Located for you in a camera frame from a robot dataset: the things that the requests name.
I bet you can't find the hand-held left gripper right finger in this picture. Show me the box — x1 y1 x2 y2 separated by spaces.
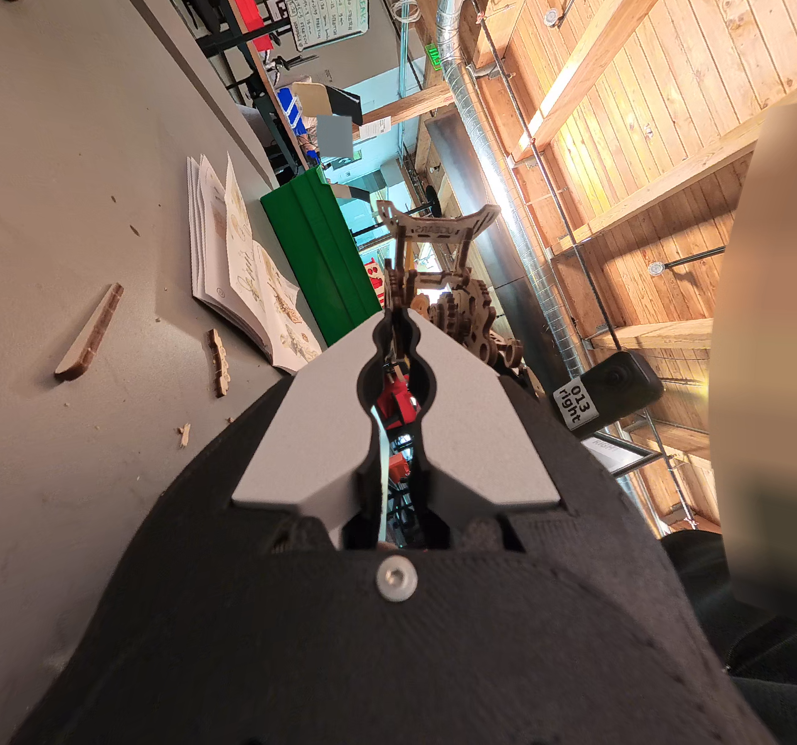
398 309 561 548

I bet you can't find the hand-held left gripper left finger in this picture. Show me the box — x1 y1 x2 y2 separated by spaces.
232 309 399 550

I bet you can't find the wooden mechanical model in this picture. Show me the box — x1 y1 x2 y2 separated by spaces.
375 200 536 397

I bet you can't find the framed marker board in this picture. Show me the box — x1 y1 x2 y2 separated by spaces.
579 434 662 478

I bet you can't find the red fabric tote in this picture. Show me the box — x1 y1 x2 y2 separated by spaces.
376 378 418 428

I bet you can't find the toothed wooden strip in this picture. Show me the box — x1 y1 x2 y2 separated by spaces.
207 329 231 398

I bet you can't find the open instruction booklet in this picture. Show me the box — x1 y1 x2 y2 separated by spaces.
187 152 325 376

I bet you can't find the green plastic bin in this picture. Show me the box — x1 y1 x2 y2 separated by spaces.
260 166 382 347

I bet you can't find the brown wooden stick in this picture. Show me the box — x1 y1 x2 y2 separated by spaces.
54 283 124 381

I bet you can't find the black floor lamp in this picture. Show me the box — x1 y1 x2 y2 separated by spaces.
355 185 443 242

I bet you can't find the blue plastic bin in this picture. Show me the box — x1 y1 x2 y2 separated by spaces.
277 88 306 136

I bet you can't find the black tilted board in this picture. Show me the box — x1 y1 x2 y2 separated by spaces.
324 85 364 126

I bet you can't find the cream rounded board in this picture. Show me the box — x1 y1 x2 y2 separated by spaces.
293 82 331 116

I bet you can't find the wooden support pillar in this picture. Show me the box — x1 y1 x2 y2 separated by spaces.
352 82 452 129

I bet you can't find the long wooden desk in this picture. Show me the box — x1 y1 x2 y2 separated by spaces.
208 0 312 167

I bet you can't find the handwritten whiteboard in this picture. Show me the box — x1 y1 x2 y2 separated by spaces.
281 0 371 53

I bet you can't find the red plastic bin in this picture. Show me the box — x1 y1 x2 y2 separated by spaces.
227 0 275 51

